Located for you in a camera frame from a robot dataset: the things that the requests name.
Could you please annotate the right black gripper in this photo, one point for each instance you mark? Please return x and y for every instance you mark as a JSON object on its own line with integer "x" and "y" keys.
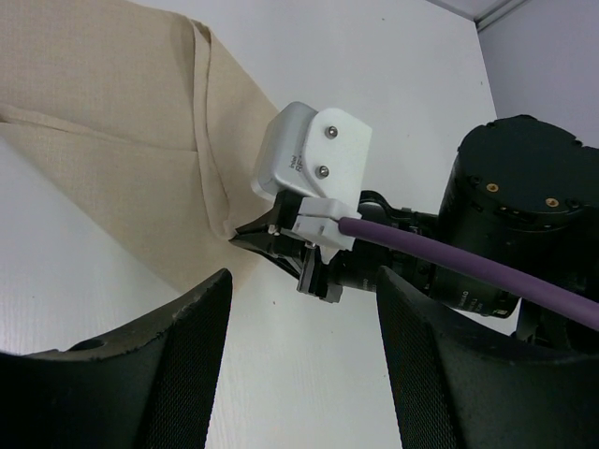
{"x": 356, "y": 268}

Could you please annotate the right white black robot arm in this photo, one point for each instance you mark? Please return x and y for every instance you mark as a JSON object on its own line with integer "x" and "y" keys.
{"x": 521, "y": 192}

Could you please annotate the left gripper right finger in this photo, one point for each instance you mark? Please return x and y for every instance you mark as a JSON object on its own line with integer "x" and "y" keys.
{"x": 458, "y": 384}

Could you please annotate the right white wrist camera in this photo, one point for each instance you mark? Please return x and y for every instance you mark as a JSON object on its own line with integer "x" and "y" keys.
{"x": 321, "y": 156}

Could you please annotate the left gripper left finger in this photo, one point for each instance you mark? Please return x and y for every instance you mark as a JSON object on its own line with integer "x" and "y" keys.
{"x": 150, "y": 383}

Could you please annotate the beige cloth napkin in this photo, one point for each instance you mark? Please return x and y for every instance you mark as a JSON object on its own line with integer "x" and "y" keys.
{"x": 145, "y": 121}

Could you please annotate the right aluminium frame post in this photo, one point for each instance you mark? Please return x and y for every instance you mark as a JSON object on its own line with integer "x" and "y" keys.
{"x": 496, "y": 12}

